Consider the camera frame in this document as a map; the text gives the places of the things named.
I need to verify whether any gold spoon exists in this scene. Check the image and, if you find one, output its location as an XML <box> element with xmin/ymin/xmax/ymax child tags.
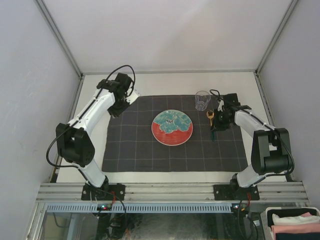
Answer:
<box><xmin>206</xmin><ymin>110</ymin><xmax>215</xmax><ymax>142</ymax></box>

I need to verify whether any clear drinking glass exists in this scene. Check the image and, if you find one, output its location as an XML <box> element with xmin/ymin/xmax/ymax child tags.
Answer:
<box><xmin>195</xmin><ymin>90</ymin><xmax>211</xmax><ymax>111</ymax></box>

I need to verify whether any dark grey checked cloth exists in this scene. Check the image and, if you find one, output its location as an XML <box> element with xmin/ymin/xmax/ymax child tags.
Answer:
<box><xmin>102</xmin><ymin>95</ymin><xmax>248</xmax><ymax>173</ymax></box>

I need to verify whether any red and teal plate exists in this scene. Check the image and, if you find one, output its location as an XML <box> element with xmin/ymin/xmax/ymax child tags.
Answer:
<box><xmin>151</xmin><ymin>109</ymin><xmax>194</xmax><ymax>147</ymax></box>

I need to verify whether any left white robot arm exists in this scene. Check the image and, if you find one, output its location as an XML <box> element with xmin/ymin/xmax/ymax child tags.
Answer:
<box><xmin>54</xmin><ymin>73</ymin><xmax>138</xmax><ymax>200</ymax></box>

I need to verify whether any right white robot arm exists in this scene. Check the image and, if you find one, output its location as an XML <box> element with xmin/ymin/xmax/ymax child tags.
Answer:
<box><xmin>209</xmin><ymin>89</ymin><xmax>295</xmax><ymax>200</ymax></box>

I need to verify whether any white laundry basket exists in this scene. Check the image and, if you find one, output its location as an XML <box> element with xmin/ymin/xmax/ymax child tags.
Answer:
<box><xmin>260</xmin><ymin>207</ymin><xmax>320</xmax><ymax>240</ymax></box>

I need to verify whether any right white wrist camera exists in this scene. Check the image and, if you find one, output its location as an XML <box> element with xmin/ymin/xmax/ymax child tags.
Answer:
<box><xmin>217</xmin><ymin>100</ymin><xmax>224</xmax><ymax>112</ymax></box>

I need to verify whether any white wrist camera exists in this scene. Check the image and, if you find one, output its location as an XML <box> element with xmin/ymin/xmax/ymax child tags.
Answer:
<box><xmin>217</xmin><ymin>100</ymin><xmax>224</xmax><ymax>112</ymax></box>
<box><xmin>126</xmin><ymin>89</ymin><xmax>141</xmax><ymax>105</ymax></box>

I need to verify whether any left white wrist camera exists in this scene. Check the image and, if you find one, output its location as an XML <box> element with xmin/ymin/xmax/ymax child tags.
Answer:
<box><xmin>126</xmin><ymin>89</ymin><xmax>141</xmax><ymax>105</ymax></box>

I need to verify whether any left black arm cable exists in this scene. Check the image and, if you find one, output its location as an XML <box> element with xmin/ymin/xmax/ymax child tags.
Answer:
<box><xmin>45</xmin><ymin>64</ymin><xmax>137</xmax><ymax>186</ymax></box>

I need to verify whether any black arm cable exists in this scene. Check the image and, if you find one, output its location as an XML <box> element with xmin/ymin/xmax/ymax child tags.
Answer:
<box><xmin>209</xmin><ymin>89</ymin><xmax>296</xmax><ymax>218</ymax></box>
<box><xmin>45</xmin><ymin>64</ymin><xmax>137</xmax><ymax>186</ymax></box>

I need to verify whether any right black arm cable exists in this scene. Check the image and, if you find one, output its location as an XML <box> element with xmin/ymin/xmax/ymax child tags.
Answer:
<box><xmin>209</xmin><ymin>89</ymin><xmax>296</xmax><ymax>218</ymax></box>

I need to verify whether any blue slotted cable duct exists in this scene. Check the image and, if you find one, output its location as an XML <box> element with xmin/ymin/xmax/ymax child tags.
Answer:
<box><xmin>46</xmin><ymin>202</ymin><xmax>232</xmax><ymax>214</ymax></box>

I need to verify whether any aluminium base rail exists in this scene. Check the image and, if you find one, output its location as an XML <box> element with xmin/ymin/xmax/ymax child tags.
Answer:
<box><xmin>36</xmin><ymin>182</ymin><xmax>309</xmax><ymax>203</ymax></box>

